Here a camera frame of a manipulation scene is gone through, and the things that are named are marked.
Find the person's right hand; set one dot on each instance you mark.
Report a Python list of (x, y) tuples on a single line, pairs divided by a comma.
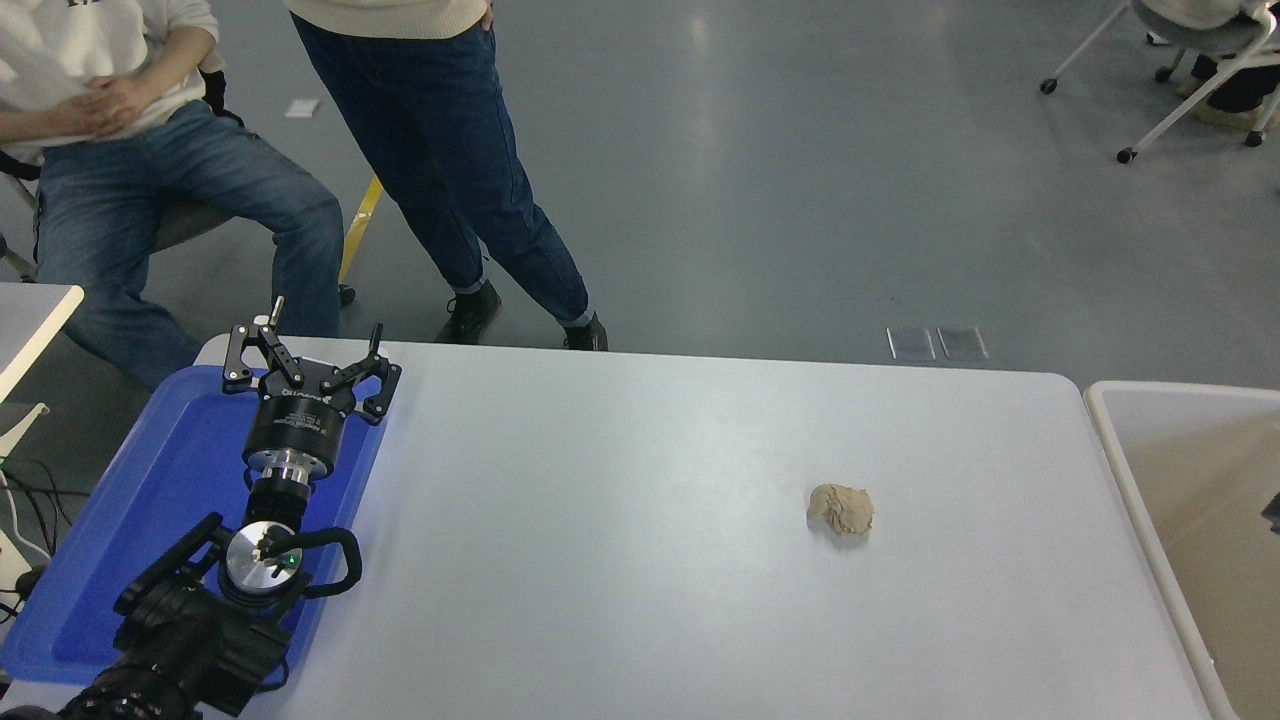
[(88, 118)]

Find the large pale bin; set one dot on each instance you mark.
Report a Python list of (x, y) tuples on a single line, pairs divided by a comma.
[(1200, 480)]

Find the white framed wheeled chair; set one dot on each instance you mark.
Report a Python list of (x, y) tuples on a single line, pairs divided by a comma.
[(1200, 40)]

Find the person's left forearm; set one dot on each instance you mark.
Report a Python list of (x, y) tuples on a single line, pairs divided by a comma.
[(185, 60)]

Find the blue plastic tray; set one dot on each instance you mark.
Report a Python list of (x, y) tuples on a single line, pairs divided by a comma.
[(150, 480)]

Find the clear floor plate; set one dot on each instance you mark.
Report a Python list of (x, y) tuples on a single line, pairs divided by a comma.
[(910, 343), (962, 342)]

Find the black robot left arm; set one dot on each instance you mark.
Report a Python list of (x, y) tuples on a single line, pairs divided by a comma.
[(190, 640)]

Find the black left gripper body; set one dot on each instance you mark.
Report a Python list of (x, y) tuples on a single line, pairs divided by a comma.
[(300, 425)]

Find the person's right forearm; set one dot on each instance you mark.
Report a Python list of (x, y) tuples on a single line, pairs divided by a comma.
[(28, 125)]

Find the grey wheeled chair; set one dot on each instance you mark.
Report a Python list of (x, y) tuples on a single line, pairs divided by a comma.
[(185, 225)]

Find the white side table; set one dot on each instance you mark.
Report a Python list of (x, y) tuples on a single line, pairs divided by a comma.
[(30, 310)]

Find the crumpled tan paper ball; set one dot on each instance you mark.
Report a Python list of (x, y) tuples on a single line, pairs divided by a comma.
[(841, 509)]

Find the person's left hand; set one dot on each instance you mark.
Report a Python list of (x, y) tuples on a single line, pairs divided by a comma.
[(128, 92), (485, 14)]

